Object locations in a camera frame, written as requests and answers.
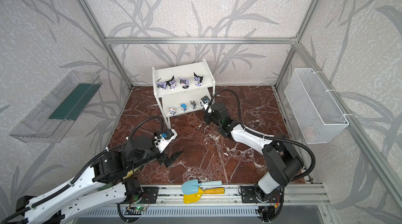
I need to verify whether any purple pale figurine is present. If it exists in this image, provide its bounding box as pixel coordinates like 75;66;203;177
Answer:
179;77;189;90

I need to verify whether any black eared purple figurine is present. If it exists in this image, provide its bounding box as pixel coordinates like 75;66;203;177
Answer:
156;81;167;90

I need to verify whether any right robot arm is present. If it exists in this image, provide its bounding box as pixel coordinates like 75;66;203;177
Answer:
201;89;316;202

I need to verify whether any aluminium cage frame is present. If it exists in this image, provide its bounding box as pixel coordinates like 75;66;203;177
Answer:
76;0;402;207

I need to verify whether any green circuit board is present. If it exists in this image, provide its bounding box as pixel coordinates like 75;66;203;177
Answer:
125;206;148;216

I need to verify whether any pink item in basket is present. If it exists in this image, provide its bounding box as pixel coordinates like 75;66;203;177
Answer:
302;127;316;141

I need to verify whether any brown plastic toy rake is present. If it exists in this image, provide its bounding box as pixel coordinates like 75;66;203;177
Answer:
256;165;268;174

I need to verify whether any clear plastic wall tray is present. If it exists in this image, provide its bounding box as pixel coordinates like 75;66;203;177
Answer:
9;71;103;143

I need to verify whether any yellow toy shovel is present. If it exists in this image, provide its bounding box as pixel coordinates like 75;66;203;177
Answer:
183;187;225;204

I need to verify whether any white two-tier metal shelf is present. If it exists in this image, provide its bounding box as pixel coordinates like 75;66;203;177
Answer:
152;59;216;127

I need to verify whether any blue-capped small figurine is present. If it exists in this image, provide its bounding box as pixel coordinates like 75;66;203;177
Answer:
180;103;187;112

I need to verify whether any light blue toy shovel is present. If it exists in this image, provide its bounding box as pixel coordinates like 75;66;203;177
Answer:
181;179;223;195

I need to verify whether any black-headed purple figurine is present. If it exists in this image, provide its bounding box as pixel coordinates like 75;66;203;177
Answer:
165;76;177;90

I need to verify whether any white wire mesh basket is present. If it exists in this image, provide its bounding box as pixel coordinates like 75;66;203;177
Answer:
285;68;349;144

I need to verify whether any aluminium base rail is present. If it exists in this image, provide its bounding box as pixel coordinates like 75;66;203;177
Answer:
120;184;330;209

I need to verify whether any grey blue small figurine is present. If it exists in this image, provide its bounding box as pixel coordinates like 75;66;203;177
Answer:
190;101;196;109

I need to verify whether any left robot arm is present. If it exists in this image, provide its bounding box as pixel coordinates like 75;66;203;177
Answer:
1;116;181;224

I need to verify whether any pink white small figurine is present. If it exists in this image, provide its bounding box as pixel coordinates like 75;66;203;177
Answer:
169;108;176;116

